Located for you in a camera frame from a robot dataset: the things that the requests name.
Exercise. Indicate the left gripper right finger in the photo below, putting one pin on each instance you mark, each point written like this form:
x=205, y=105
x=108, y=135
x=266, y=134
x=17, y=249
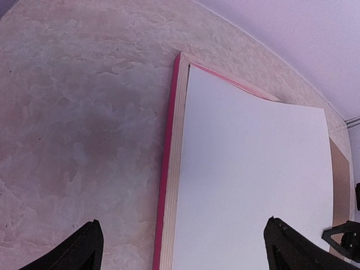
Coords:
x=288, y=249

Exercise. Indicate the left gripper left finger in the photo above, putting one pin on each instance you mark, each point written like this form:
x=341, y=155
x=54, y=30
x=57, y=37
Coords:
x=81, y=250

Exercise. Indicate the right aluminium corner post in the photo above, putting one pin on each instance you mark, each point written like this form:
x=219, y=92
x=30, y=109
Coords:
x=353, y=122

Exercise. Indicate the photo print white border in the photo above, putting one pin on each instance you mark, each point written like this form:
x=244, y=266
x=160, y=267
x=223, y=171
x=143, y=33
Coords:
x=245, y=159

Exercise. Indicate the wooden picture frame pink edge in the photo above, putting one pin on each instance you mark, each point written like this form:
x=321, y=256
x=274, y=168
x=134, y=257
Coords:
x=171, y=165

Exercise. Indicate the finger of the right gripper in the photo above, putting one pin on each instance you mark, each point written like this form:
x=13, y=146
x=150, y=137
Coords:
x=344, y=239

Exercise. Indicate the brown cardboard backing board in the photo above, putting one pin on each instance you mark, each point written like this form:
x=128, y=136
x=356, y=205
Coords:
x=341, y=185

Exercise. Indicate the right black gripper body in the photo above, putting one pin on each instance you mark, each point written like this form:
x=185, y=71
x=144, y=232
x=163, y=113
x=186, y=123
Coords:
x=357, y=196

